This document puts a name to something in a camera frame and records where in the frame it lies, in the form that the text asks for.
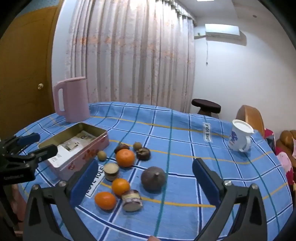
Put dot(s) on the white air conditioner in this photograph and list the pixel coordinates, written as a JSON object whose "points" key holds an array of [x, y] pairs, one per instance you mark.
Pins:
{"points": [[219, 32]]}

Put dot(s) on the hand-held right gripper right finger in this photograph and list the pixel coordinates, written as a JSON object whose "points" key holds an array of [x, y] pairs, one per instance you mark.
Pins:
{"points": [[205, 183]]}

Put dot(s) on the longan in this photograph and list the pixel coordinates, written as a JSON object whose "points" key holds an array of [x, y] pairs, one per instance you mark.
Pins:
{"points": [[137, 145], [101, 155]]}

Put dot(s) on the printed paper sheets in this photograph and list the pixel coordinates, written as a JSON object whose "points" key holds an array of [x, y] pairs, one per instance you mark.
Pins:
{"points": [[69, 147]]}

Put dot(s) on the pink plastic pitcher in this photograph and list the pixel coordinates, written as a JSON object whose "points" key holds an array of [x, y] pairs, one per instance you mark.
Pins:
{"points": [[75, 102]]}

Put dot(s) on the wooden door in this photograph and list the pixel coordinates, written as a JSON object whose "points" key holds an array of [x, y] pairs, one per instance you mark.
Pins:
{"points": [[25, 69]]}

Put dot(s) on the blue plaid tablecloth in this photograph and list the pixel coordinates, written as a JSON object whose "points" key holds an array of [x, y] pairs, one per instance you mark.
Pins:
{"points": [[180, 143]]}

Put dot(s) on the purple passion fruit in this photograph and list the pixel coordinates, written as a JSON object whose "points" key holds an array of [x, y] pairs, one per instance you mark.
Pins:
{"points": [[153, 179]]}

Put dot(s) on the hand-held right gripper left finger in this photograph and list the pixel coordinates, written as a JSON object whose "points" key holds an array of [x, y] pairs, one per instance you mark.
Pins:
{"points": [[84, 183]]}

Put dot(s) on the dark round stool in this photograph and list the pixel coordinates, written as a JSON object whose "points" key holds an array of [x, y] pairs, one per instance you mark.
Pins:
{"points": [[205, 104]]}

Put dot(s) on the brass door knob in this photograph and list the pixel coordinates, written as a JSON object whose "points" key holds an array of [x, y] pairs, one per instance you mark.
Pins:
{"points": [[40, 86]]}

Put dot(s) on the wooden chair back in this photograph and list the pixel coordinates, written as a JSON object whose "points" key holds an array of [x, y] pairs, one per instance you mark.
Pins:
{"points": [[252, 118]]}

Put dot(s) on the pink tin box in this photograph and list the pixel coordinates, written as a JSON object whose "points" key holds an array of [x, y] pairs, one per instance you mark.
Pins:
{"points": [[81, 155]]}

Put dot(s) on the brown leather sofa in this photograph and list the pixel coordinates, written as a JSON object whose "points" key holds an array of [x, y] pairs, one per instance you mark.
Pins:
{"points": [[286, 141]]}

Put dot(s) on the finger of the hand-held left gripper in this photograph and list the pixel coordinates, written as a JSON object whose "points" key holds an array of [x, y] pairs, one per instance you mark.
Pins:
{"points": [[30, 138], [45, 152]]}

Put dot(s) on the white cup with blue print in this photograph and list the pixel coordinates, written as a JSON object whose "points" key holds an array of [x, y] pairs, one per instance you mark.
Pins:
{"points": [[240, 135]]}

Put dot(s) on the red and pink cloth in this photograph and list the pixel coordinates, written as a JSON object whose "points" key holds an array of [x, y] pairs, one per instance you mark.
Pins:
{"points": [[283, 162]]}

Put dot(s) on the brown dried fruit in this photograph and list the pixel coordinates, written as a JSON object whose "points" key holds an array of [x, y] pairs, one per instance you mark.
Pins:
{"points": [[143, 153], [121, 147]]}

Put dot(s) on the pink patterned curtain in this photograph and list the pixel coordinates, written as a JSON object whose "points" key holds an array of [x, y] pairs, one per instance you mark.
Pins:
{"points": [[138, 58]]}

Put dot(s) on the orange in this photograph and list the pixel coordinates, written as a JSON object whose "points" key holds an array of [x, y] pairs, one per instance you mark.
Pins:
{"points": [[105, 200], [120, 187], [125, 158]]}

